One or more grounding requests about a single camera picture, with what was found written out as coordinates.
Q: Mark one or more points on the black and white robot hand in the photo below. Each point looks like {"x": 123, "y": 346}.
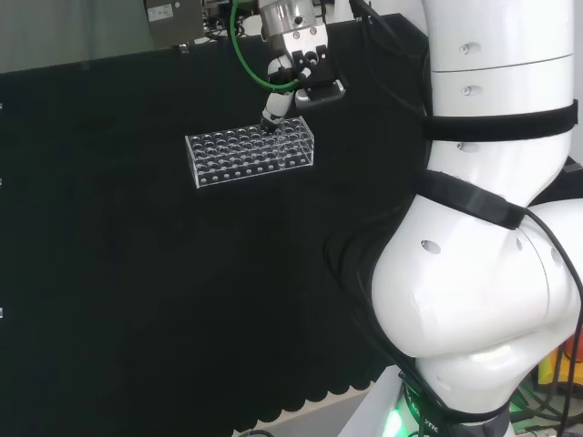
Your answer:
{"x": 309, "y": 64}

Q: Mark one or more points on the black bench cloth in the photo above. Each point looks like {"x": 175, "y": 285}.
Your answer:
{"x": 182, "y": 273}

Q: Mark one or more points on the clear plastic test tube rack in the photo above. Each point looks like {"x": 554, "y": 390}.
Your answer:
{"x": 214, "y": 173}

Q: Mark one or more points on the grey metal box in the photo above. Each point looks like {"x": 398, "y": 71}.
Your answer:
{"x": 175, "y": 20}

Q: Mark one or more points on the yellow stop button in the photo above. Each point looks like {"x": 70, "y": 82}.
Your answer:
{"x": 548, "y": 371}

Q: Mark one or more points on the clear glass test tube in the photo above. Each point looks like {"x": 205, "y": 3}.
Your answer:
{"x": 283, "y": 148}

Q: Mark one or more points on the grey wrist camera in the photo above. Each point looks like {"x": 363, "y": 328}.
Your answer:
{"x": 321, "y": 96}

